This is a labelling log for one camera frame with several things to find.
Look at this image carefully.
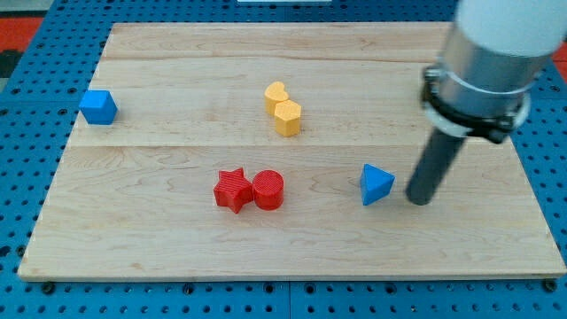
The blue triangle block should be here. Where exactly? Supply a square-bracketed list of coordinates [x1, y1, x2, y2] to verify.
[360, 163, 395, 206]

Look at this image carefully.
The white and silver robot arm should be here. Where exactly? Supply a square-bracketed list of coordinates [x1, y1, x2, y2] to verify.
[422, 0, 566, 144]

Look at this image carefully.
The red star block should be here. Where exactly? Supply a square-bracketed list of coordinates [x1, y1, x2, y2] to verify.
[214, 167, 253, 214]

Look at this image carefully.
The light wooden board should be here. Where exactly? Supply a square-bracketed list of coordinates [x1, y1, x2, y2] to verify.
[19, 22, 566, 282]

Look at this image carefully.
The red cylinder block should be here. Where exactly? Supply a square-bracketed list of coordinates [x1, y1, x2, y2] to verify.
[252, 170, 284, 211]

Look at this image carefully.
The yellow hexagon block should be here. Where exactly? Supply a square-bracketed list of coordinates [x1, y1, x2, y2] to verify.
[274, 100, 302, 137]

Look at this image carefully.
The yellow heart block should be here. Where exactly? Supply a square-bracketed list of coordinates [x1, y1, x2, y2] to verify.
[264, 82, 289, 116]

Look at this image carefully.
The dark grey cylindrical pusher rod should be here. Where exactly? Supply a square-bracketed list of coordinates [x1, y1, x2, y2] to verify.
[405, 128, 465, 206]

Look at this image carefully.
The blue cube block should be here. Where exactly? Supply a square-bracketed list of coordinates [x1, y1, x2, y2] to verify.
[79, 90, 118, 125]

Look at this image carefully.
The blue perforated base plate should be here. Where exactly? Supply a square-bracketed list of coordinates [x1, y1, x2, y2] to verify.
[1, 0, 566, 318]

